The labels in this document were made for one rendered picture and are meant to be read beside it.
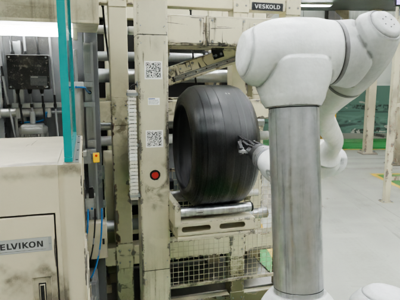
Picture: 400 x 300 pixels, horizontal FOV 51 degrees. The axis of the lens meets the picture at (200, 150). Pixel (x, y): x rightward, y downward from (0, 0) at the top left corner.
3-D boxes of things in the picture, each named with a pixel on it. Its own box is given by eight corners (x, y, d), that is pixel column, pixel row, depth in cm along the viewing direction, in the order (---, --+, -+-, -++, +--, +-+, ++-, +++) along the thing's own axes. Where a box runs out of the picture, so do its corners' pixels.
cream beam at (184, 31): (160, 45, 199) (159, 13, 197) (152, 49, 223) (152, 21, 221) (277, 47, 215) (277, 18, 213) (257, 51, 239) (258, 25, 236)
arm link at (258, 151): (258, 149, 139) (251, 144, 145) (256, 174, 142) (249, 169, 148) (283, 148, 142) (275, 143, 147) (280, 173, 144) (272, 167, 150)
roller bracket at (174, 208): (174, 228, 176) (174, 206, 174) (158, 202, 214) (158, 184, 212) (182, 227, 177) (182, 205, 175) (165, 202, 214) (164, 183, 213)
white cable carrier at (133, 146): (130, 200, 182) (127, 90, 174) (129, 197, 186) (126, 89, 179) (140, 199, 183) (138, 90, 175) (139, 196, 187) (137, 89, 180)
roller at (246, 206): (178, 219, 180) (178, 209, 179) (175, 215, 184) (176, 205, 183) (253, 212, 189) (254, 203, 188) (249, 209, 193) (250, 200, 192)
